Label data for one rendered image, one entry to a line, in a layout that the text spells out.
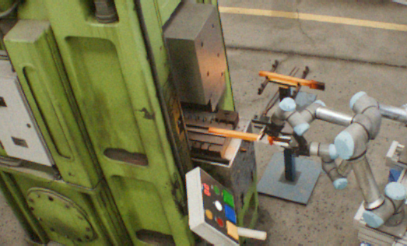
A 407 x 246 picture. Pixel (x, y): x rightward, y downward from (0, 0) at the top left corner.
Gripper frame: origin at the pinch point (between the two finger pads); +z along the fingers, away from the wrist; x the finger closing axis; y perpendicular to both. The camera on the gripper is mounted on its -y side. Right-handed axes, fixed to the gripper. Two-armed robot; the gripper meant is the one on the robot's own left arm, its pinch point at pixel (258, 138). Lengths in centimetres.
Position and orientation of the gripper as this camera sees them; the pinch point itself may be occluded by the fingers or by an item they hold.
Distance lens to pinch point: 323.5
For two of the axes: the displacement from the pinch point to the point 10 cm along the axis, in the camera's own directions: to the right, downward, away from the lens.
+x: 3.5, -6.9, 6.3
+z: -3.2, 5.4, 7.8
